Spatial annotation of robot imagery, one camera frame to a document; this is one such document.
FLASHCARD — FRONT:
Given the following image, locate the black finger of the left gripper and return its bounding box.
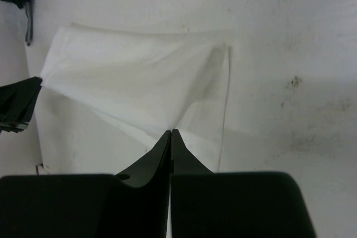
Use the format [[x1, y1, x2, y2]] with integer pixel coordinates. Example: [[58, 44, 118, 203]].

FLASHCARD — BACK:
[[1, 77, 42, 132]]

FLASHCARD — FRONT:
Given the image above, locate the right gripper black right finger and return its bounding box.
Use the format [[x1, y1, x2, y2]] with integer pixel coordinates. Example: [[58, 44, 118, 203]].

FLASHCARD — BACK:
[[171, 130, 316, 237]]

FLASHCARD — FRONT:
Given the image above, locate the left metal table rail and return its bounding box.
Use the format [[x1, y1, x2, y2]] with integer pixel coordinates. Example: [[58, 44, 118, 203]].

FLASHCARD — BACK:
[[25, 1, 33, 46]]

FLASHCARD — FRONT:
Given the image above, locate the white tank top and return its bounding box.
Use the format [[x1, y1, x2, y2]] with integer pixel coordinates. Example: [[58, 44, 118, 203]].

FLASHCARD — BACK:
[[41, 25, 234, 172]]

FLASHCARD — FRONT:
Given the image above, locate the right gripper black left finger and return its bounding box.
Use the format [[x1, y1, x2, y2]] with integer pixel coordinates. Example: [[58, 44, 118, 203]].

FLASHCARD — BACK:
[[1, 131, 171, 237]]

